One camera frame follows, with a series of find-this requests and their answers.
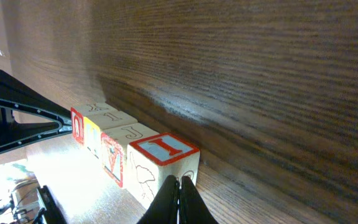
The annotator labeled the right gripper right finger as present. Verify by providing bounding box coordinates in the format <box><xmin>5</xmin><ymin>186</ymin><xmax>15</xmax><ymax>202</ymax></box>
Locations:
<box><xmin>179</xmin><ymin>176</ymin><xmax>218</xmax><ymax>224</ymax></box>

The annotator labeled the yellow letter wooden block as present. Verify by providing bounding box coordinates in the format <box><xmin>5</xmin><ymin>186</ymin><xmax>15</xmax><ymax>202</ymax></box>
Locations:
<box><xmin>83</xmin><ymin>110</ymin><xmax>139</xmax><ymax>160</ymax></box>

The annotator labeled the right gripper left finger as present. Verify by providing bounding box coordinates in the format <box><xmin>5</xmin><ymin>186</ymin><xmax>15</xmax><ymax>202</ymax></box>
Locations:
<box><xmin>137</xmin><ymin>175</ymin><xmax>180</xmax><ymax>224</ymax></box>

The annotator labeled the teal sided picture block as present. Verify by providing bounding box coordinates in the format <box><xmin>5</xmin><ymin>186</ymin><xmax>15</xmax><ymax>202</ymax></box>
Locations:
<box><xmin>101</xmin><ymin>123</ymin><xmax>158</xmax><ymax>189</ymax></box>

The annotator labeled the red letter U block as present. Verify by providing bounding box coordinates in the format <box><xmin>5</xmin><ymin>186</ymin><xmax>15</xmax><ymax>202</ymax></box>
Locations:
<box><xmin>70</xmin><ymin>102</ymin><xmax>120</xmax><ymax>146</ymax></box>

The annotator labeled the green letter N block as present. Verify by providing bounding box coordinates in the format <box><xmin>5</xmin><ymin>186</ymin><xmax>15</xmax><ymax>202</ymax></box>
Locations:
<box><xmin>126</xmin><ymin>133</ymin><xmax>200</xmax><ymax>209</ymax></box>

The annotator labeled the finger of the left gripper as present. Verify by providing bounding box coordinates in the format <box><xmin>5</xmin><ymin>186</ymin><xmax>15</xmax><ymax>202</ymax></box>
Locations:
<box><xmin>0</xmin><ymin>70</ymin><xmax>72</xmax><ymax>154</ymax></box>

